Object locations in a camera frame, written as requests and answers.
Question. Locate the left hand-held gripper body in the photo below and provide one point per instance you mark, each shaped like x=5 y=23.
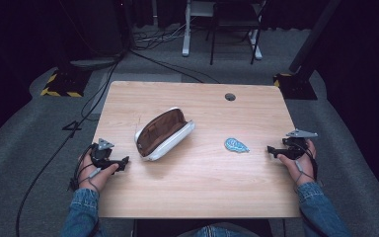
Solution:
x=100 y=153

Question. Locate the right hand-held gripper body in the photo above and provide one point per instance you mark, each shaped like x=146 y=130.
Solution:
x=295 y=144

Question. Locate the blue patterned piece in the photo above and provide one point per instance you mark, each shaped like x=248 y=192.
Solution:
x=236 y=145

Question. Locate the white pencil case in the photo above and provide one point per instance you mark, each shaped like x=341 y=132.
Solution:
x=163 y=134

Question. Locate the person's left hand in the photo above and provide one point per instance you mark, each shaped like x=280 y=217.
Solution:
x=96 y=174

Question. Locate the person's right hand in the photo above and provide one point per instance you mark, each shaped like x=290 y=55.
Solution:
x=301 y=166

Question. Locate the black stand base striped edge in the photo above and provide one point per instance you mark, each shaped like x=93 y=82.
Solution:
x=66 y=82
x=294 y=86

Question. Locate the person's lap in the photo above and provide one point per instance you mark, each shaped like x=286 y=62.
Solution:
x=220 y=230

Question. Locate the black slanted stand pole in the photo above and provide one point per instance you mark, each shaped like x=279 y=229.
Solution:
x=312 y=36

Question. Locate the black chair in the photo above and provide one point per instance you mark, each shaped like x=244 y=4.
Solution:
x=237 y=26

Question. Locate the white desk frame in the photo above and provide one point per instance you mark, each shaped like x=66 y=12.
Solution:
x=210 y=29

